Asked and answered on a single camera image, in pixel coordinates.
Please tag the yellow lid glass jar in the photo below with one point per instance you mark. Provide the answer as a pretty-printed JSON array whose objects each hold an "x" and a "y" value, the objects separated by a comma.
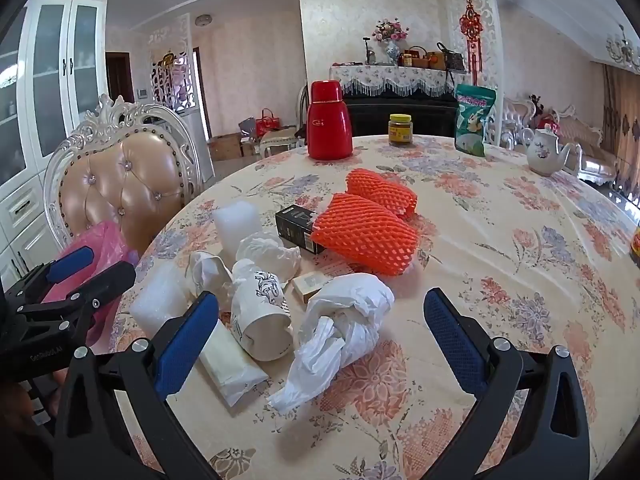
[{"x": 400, "y": 130}]

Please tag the white glass door cabinet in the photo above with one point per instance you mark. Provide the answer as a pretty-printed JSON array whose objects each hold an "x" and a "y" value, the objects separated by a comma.
[{"x": 50, "y": 110}]

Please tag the white plastic bag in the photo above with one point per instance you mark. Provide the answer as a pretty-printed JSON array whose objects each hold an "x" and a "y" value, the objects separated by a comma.
[{"x": 340, "y": 320}]

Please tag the white foam sheet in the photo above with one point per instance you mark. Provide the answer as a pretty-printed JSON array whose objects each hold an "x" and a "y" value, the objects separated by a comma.
[{"x": 160, "y": 300}]

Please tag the round ceiling lamp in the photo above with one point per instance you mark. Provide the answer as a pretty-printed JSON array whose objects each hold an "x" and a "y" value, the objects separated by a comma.
[{"x": 203, "y": 19}]

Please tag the person's left hand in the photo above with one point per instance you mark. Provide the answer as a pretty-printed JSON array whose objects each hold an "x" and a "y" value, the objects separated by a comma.
[{"x": 20, "y": 405}]

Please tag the chandelier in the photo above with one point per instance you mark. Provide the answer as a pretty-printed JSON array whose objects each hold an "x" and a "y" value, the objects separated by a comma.
[{"x": 622, "y": 50}]

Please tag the white patterned paper cup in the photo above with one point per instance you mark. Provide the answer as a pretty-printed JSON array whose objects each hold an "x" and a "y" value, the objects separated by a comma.
[{"x": 260, "y": 310}]

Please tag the floral lace cover cloth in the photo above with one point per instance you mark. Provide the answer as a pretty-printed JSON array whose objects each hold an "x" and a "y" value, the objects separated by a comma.
[{"x": 400, "y": 77}]

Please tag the dark wooden door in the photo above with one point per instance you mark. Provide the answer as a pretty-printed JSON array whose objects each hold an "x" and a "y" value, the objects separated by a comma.
[{"x": 120, "y": 77}]

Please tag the round floral-cloth table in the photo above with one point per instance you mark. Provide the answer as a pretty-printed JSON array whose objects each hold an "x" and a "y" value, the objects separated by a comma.
[{"x": 500, "y": 260}]

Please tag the small tan cardboard box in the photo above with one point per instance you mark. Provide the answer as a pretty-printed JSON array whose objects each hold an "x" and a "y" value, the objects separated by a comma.
[{"x": 312, "y": 285}]

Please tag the ornate white beige chair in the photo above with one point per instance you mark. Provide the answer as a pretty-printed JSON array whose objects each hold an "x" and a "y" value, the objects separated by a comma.
[{"x": 125, "y": 185}]

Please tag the black piano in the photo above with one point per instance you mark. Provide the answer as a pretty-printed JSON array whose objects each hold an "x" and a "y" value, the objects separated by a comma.
[{"x": 400, "y": 105}]

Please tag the white paper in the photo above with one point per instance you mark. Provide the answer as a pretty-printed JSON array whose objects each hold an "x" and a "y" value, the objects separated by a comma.
[{"x": 210, "y": 270}]

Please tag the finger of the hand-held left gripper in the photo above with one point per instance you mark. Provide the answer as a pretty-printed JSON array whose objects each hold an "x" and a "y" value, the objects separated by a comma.
[
  {"x": 70, "y": 265},
  {"x": 107, "y": 280}
]

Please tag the brown curtain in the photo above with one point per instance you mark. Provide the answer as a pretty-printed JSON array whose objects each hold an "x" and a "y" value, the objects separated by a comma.
[{"x": 622, "y": 125}]

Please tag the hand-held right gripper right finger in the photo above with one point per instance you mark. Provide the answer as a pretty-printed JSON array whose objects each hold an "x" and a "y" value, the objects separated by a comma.
[{"x": 455, "y": 340}]

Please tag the white tissue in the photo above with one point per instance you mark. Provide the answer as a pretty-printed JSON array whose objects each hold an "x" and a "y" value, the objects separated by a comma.
[{"x": 265, "y": 252}]

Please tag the white cushioned chair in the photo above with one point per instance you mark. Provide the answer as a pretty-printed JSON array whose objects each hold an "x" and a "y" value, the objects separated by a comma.
[{"x": 280, "y": 140}]

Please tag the black carton box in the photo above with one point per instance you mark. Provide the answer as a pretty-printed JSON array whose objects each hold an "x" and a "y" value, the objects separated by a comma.
[{"x": 295, "y": 225}]

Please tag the white tissue pack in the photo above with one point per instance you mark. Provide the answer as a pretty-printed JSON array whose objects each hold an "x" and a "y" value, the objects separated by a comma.
[{"x": 230, "y": 365}]

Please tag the green snack bag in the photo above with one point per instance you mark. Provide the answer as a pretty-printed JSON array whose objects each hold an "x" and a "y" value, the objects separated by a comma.
[{"x": 472, "y": 120}]

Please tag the red handbag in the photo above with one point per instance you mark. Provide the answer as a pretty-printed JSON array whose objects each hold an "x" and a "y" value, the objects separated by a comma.
[{"x": 267, "y": 125}]

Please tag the white lattice screen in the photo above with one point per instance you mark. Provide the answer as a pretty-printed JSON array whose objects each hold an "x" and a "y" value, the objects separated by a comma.
[{"x": 170, "y": 70}]

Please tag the small dark stand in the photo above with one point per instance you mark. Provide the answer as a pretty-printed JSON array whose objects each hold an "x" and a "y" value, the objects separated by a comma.
[{"x": 367, "y": 50}]

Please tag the vase with pink flowers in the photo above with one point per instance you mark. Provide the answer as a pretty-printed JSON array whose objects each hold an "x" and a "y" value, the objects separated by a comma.
[{"x": 392, "y": 47}]

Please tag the white floral teapot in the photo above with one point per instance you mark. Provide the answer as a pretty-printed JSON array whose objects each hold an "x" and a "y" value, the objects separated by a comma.
[{"x": 545, "y": 152}]

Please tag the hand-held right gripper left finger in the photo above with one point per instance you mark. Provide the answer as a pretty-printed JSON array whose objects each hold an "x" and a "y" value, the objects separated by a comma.
[{"x": 187, "y": 340}]

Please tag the ornate white sofa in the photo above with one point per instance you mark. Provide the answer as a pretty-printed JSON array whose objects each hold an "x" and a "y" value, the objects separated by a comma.
[{"x": 575, "y": 130}]

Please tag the red thermos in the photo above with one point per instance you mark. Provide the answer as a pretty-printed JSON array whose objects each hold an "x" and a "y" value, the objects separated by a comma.
[{"x": 327, "y": 120}]

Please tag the orange handbag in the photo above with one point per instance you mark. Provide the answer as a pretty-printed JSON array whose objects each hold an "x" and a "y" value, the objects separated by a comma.
[{"x": 435, "y": 60}]

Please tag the red knot wall hanging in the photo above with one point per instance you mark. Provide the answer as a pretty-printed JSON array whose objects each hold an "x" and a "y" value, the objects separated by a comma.
[{"x": 471, "y": 25}]

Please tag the red yellow container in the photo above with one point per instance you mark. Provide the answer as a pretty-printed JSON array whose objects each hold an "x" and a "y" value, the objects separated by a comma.
[{"x": 636, "y": 247}]

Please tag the dark patterned handbag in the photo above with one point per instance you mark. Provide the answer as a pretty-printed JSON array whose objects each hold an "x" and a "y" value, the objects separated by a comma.
[{"x": 454, "y": 57}]

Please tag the brown wicker basket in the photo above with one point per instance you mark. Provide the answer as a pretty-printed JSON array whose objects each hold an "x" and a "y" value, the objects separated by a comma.
[{"x": 414, "y": 57}]

